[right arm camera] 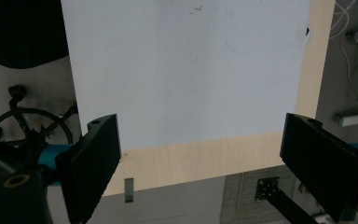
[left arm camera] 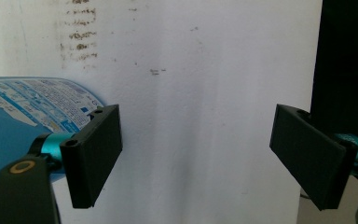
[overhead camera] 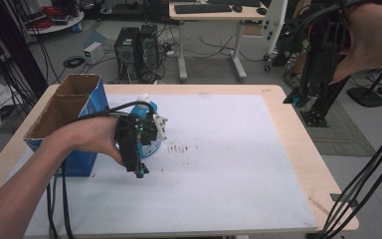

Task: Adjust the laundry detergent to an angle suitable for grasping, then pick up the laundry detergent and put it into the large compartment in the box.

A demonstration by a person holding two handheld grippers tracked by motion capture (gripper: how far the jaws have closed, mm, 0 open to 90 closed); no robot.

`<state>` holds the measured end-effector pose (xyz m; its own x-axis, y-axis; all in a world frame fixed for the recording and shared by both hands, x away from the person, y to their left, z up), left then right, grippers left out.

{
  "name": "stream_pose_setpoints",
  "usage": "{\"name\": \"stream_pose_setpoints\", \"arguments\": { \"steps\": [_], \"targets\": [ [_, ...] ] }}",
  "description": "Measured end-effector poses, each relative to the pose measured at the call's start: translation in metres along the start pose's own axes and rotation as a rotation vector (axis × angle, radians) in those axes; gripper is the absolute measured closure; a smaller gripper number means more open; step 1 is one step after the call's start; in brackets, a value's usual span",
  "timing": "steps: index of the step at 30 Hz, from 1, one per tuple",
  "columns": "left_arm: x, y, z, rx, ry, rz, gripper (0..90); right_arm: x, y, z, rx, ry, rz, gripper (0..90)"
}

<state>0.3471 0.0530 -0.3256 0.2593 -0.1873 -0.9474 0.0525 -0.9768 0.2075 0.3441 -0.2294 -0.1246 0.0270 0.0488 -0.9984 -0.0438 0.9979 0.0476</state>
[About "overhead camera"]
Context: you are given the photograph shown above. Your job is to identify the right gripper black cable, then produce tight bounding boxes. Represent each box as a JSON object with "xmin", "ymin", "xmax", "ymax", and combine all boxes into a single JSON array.
[{"xmin": 314, "ymin": 114, "xmax": 382, "ymax": 239}]

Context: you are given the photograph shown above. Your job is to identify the person's right hand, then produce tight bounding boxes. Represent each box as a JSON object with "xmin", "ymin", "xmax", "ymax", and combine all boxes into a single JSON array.
[{"xmin": 330, "ymin": 2, "xmax": 382, "ymax": 85}]

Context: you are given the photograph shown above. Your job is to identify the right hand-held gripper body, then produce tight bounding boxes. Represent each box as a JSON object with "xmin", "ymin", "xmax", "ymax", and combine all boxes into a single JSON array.
[{"xmin": 296, "ymin": 2, "xmax": 352, "ymax": 98}]

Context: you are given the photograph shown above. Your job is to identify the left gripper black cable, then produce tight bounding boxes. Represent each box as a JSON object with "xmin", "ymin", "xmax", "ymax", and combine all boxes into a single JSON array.
[{"xmin": 45, "ymin": 101, "xmax": 157, "ymax": 239}]

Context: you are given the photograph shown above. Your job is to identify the black metal frame stand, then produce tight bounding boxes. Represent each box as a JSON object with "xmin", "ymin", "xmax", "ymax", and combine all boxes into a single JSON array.
[{"xmin": 298, "ymin": 75, "xmax": 352, "ymax": 128}]

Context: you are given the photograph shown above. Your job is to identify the blue cardboard box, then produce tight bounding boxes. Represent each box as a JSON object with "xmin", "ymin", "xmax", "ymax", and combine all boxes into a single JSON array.
[{"xmin": 23, "ymin": 73, "xmax": 110, "ymax": 177}]

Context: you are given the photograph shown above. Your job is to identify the dark floor mat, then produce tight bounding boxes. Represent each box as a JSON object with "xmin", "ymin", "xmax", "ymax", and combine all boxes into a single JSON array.
[{"xmin": 297, "ymin": 100, "xmax": 377, "ymax": 158}]

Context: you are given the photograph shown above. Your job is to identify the black round stand base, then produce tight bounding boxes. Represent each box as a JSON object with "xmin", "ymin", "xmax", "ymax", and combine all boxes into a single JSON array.
[{"xmin": 345, "ymin": 86, "xmax": 382, "ymax": 109}]

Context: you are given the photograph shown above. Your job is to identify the blue and white bottle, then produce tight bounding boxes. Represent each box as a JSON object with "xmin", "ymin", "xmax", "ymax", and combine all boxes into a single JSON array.
[{"xmin": 128, "ymin": 94, "xmax": 164, "ymax": 159}]

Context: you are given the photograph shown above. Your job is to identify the white office desk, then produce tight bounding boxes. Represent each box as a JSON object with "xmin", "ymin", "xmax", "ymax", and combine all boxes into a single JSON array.
[{"xmin": 168, "ymin": 0, "xmax": 269, "ymax": 83}]

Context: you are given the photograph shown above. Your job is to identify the white foam mat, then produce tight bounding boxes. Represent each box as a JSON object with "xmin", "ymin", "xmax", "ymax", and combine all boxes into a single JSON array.
[{"xmin": 8, "ymin": 94, "xmax": 318, "ymax": 238}]

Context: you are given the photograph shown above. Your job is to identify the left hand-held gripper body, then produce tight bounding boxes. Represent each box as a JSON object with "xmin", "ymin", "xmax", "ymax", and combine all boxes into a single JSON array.
[{"xmin": 113, "ymin": 112, "xmax": 169, "ymax": 174}]

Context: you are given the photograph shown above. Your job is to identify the black computer tower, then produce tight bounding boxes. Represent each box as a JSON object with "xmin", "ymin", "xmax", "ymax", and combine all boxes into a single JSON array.
[
  {"xmin": 138, "ymin": 23, "xmax": 163, "ymax": 81},
  {"xmin": 113, "ymin": 26, "xmax": 141, "ymax": 82}
]

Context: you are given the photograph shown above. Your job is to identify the white machine column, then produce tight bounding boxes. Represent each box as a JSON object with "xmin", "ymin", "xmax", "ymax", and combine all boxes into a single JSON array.
[{"xmin": 261, "ymin": 0, "xmax": 289, "ymax": 73}]

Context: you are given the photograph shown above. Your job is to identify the coiled black cable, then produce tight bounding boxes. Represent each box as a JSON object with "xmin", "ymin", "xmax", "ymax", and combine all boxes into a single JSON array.
[{"xmin": 62, "ymin": 55, "xmax": 87, "ymax": 70}]

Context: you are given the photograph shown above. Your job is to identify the small white device box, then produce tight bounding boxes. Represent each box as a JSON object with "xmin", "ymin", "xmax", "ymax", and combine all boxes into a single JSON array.
[{"xmin": 83, "ymin": 41, "xmax": 105, "ymax": 65}]

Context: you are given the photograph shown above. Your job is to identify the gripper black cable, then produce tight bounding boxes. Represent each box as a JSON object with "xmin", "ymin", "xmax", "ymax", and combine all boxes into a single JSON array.
[
  {"xmin": 45, "ymin": 101, "xmax": 157, "ymax": 239},
  {"xmin": 314, "ymin": 114, "xmax": 382, "ymax": 239}
]

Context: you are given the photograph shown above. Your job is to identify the round white table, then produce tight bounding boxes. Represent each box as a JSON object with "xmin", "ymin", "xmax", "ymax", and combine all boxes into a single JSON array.
[{"xmin": 25, "ymin": 9, "xmax": 86, "ymax": 36}]

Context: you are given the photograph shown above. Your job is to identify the black keyboard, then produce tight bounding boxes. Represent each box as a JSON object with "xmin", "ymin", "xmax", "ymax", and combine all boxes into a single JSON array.
[
  {"xmin": 173, "ymin": 2, "xmax": 234, "ymax": 15},
  {"xmin": 206, "ymin": 0, "xmax": 263, "ymax": 8}
]

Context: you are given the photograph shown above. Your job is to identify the person's left hand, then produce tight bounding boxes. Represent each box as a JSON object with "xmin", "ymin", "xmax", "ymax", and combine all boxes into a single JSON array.
[{"xmin": 51, "ymin": 116, "xmax": 127, "ymax": 167}]

